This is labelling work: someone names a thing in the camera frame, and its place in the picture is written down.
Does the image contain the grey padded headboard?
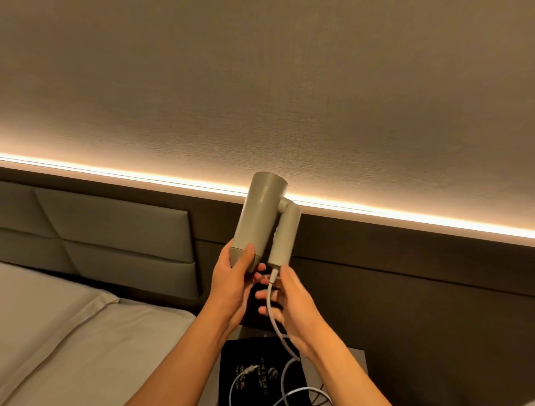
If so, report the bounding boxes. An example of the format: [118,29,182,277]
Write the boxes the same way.
[0,180,200,300]

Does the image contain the warm light strip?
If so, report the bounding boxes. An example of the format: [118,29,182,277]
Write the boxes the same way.
[0,152,535,241]

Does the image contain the white bed sheet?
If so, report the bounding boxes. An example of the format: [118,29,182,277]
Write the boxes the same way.
[0,299,197,406]

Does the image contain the person's left forearm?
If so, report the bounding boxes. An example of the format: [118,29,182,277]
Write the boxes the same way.
[125,311,240,406]

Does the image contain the person's left hand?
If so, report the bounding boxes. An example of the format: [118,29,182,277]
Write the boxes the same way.
[200,239,267,335]

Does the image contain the grey-green folding hair dryer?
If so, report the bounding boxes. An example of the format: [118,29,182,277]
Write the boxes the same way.
[229,171,302,274]

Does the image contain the person's right forearm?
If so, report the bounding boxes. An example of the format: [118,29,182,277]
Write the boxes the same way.
[300,330,393,406]

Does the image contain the white pillow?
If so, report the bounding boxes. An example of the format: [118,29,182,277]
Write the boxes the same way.
[0,261,120,403]

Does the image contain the white power cord with plug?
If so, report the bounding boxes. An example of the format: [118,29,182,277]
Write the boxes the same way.
[228,269,333,406]

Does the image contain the person's right hand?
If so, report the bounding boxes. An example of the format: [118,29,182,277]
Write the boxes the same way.
[255,265,332,359]

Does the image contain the grey nightstand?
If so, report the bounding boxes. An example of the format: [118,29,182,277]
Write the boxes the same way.
[200,326,369,406]

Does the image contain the black pouch with gold print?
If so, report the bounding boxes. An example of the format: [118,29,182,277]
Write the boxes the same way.
[219,337,313,406]

